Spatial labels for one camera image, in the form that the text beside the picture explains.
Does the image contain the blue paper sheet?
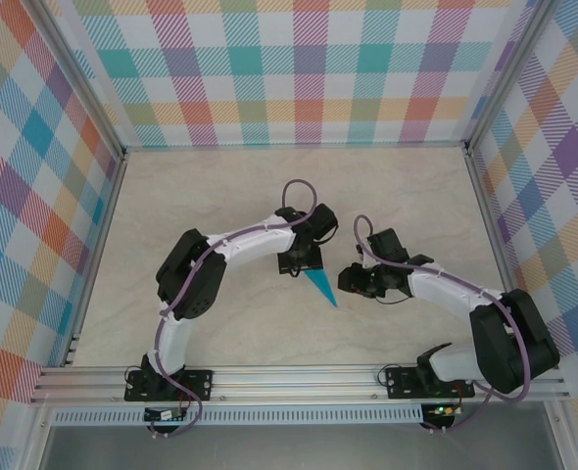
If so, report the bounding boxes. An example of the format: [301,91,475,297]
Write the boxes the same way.
[301,267,340,309]

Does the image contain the right small circuit board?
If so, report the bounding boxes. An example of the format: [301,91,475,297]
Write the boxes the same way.
[426,403,461,419]

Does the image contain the small circuit board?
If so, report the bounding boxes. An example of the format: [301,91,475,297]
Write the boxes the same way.
[426,403,461,419]
[143,407,188,424]

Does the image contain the left small circuit board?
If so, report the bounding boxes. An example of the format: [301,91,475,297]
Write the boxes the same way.
[143,407,188,424]

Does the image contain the thin black right gripper cable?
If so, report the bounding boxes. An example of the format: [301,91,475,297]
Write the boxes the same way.
[376,285,411,306]

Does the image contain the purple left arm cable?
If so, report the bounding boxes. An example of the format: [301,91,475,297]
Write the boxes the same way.
[149,178,319,440]

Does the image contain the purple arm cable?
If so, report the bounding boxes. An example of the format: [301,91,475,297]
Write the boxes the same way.
[354,213,533,436]
[149,178,319,440]

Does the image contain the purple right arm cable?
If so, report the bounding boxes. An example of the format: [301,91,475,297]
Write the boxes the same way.
[354,213,533,436]

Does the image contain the aluminium side rail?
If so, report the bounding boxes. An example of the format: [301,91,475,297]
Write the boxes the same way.
[463,149,539,363]
[61,150,129,368]

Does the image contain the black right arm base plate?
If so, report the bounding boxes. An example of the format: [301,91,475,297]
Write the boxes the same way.
[384,365,477,400]

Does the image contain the wide aluminium frame beam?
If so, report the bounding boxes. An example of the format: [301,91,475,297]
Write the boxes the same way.
[28,360,573,405]

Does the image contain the slotted grey cable duct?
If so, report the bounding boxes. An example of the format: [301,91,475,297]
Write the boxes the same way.
[51,403,425,426]

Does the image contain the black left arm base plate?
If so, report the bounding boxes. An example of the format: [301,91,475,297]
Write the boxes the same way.
[123,368,216,403]

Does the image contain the aluminium corner post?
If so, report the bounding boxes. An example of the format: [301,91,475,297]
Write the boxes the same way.
[27,0,127,162]
[463,0,558,154]

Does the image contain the aluminium frame leg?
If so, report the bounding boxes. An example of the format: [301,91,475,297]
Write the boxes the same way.
[22,403,55,470]
[543,400,575,470]

